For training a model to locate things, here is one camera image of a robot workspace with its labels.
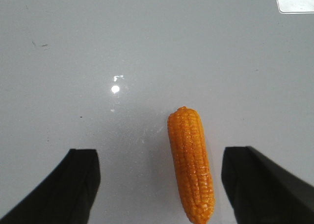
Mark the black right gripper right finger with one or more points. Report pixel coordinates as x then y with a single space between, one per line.
262 192

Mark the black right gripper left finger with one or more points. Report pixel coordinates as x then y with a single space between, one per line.
65 196

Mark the orange corn cob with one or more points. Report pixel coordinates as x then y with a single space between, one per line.
192 170

